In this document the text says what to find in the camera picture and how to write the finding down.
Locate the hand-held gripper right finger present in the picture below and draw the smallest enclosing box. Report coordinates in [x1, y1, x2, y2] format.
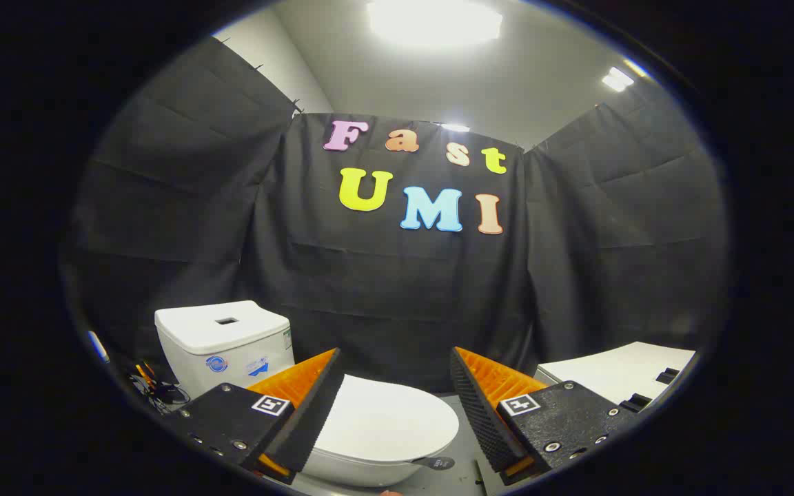
[449, 347, 640, 486]

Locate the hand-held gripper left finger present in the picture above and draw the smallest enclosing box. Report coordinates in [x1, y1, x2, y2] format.
[161, 348, 346, 485]

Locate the white toilet lid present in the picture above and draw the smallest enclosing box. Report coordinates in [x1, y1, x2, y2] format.
[313, 375, 460, 464]

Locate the white toilet bowl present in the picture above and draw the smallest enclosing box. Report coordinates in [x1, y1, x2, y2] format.
[299, 446, 432, 488]

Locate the white toilet tank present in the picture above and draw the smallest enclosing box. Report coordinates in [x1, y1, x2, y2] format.
[154, 300, 296, 400]

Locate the black backdrop cloth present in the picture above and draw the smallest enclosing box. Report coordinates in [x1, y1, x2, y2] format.
[59, 36, 729, 393]

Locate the grey white cabinet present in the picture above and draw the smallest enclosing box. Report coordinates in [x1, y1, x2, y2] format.
[533, 341, 698, 415]

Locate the large ceiling light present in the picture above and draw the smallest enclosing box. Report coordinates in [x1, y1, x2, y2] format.
[367, 0, 504, 49]

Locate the tangle of cables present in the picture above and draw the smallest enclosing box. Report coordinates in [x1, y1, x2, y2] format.
[127, 361, 192, 415]

